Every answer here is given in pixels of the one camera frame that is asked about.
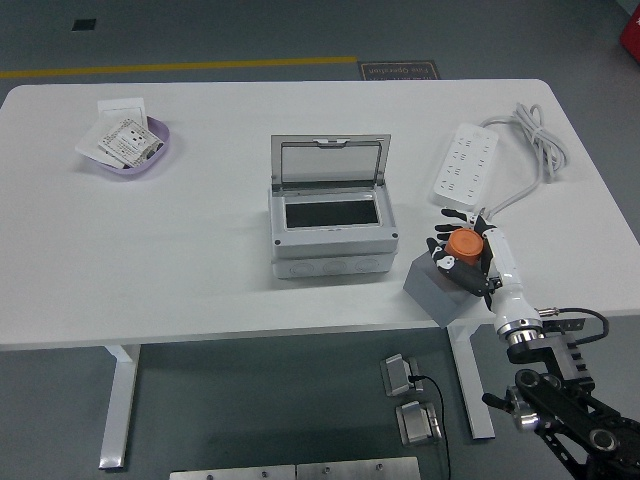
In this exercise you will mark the grey cube with round hole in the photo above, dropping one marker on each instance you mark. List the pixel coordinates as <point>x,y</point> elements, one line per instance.
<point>430,297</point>

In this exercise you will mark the silver foot pedal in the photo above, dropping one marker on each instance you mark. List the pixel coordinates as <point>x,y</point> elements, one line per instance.
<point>417,425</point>
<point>397,375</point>

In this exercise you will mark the yellow floor tape line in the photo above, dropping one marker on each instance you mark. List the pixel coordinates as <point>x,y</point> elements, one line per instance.
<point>175,66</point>

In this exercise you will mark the white table leg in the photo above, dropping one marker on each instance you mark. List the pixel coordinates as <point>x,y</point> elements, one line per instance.
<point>117,410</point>
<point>475,390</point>

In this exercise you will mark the red object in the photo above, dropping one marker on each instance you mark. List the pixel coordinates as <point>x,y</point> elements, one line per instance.
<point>631,35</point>

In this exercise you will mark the black floor hatch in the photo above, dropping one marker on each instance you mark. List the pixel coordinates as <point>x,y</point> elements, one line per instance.
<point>83,24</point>

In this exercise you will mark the grey metal base plate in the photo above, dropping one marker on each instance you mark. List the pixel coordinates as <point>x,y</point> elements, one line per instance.
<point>230,473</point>
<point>357,470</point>

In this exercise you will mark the purple plastic tray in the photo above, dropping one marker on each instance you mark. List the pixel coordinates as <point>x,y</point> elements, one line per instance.
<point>162,137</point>

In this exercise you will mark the white wall switch plate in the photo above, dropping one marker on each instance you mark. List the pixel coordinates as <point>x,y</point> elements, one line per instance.
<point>120,107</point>

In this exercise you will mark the grey enclosure box clear lid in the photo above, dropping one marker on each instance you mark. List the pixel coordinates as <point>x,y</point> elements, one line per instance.
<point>330,235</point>

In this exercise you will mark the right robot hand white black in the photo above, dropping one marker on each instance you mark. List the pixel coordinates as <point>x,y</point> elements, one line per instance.
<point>507,280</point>

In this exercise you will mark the orange cylinder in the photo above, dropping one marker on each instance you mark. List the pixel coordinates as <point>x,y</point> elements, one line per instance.
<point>465,246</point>

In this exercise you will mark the black floor sign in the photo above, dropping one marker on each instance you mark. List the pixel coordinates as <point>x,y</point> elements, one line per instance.
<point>400,70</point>

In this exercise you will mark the packaged white wall socket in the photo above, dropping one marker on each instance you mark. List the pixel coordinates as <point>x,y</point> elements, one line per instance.
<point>129,140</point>

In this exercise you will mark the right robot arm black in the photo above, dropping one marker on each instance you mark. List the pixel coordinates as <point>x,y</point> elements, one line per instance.
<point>560,400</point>

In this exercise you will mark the white flat packet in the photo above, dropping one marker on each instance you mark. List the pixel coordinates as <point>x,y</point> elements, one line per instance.
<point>92,140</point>

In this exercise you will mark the white power strip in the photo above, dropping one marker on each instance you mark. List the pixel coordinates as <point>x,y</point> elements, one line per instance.
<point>465,165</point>

